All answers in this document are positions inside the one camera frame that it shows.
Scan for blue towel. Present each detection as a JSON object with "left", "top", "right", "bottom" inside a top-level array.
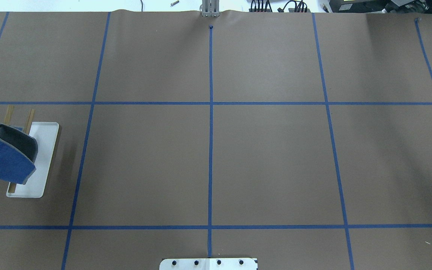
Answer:
[{"left": 0, "top": 123, "right": 38, "bottom": 185}]

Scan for white towel rack base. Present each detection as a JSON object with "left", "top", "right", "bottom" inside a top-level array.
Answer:
[{"left": 6, "top": 122, "right": 60, "bottom": 198}]

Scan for wooden towel rack bars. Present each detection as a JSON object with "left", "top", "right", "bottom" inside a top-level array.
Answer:
[{"left": 3, "top": 105, "right": 35, "bottom": 194}]

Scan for black adapter box upper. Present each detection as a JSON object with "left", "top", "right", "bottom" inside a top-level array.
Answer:
[{"left": 249, "top": 0, "right": 273, "bottom": 13}]

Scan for black adapter box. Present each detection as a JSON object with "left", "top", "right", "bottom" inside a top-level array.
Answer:
[
  {"left": 249, "top": 0, "right": 273, "bottom": 13},
  {"left": 277, "top": 0, "right": 311, "bottom": 13}
]

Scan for black adapter box lower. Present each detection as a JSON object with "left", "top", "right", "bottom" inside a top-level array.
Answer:
[{"left": 277, "top": 0, "right": 311, "bottom": 13}]

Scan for aluminium frame post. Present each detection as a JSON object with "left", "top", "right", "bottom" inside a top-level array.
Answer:
[{"left": 201, "top": 0, "right": 221, "bottom": 18}]

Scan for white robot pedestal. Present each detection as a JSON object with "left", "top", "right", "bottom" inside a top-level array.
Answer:
[{"left": 159, "top": 258, "right": 258, "bottom": 270}]

